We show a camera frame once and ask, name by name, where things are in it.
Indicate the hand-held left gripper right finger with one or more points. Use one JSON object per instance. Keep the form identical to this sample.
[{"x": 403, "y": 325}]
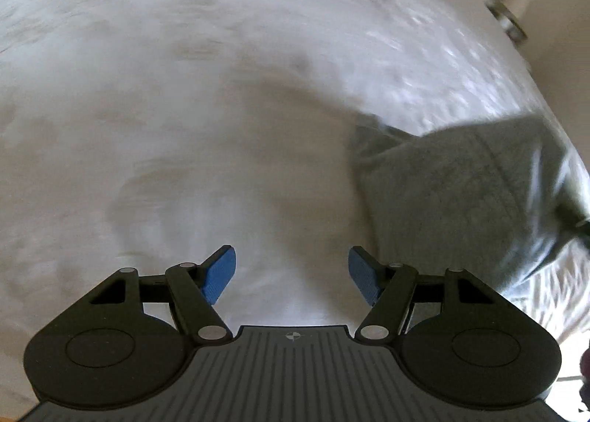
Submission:
[{"x": 364, "y": 272}]

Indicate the white floral bedspread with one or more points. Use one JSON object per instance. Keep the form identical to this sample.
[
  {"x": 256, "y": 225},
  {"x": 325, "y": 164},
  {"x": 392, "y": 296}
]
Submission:
[{"x": 207, "y": 104}]

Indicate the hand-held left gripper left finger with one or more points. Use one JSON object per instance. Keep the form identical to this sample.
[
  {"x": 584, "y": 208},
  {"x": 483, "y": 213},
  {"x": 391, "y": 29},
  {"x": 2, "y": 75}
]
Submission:
[{"x": 220, "y": 272}]

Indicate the grey-blue knit pants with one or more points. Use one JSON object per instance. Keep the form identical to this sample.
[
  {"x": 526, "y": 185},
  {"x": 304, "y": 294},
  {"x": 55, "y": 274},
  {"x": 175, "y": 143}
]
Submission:
[{"x": 451, "y": 191}]

